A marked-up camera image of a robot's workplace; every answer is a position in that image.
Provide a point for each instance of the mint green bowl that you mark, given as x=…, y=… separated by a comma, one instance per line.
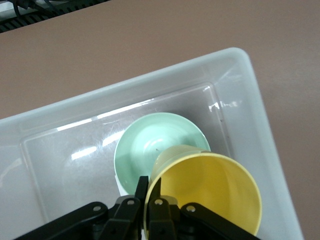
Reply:
x=150, y=140

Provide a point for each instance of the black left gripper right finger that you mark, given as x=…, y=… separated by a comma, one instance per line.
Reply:
x=162, y=220

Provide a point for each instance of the clear plastic bin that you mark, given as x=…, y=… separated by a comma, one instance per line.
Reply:
x=250, y=100

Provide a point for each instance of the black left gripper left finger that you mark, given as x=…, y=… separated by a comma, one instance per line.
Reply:
x=120, y=220

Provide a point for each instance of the yellow plastic cup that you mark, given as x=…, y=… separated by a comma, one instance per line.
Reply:
x=212, y=180

